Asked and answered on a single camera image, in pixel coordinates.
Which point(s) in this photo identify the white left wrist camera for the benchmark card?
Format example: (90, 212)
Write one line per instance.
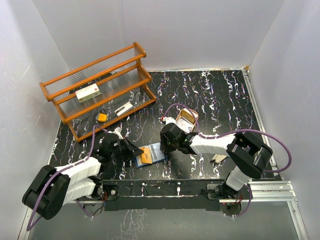
(118, 132)

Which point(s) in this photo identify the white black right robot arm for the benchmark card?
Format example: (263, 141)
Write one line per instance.
(250, 154)

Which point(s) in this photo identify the blue leather card holder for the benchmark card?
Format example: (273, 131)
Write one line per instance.
(138, 162)

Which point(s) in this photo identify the white black small device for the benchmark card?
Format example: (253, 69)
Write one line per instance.
(123, 109)

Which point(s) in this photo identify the orange yellow small object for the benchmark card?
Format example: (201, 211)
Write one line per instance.
(101, 118)

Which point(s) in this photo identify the gold VIP credit card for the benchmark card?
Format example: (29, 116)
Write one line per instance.
(146, 156)

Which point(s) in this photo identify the grey striped credit card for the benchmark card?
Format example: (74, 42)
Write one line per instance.
(156, 153)

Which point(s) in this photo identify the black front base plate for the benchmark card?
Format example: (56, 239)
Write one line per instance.
(181, 194)

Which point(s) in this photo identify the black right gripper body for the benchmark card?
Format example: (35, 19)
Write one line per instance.
(168, 146)

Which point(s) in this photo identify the stack of credit cards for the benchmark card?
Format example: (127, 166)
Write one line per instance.
(185, 121)

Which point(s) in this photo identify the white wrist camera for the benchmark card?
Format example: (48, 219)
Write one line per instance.
(167, 120)
(118, 132)

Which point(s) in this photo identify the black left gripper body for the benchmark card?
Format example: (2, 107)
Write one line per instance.
(121, 151)

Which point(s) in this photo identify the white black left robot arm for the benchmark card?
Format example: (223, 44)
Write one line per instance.
(53, 187)

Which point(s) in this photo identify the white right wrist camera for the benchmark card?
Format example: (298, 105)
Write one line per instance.
(167, 120)

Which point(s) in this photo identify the beige oval card tray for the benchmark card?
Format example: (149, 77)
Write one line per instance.
(193, 113)

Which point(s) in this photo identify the orange wooden shelf rack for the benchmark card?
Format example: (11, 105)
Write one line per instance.
(120, 77)

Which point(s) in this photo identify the white red small box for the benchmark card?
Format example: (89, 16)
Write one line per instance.
(87, 93)

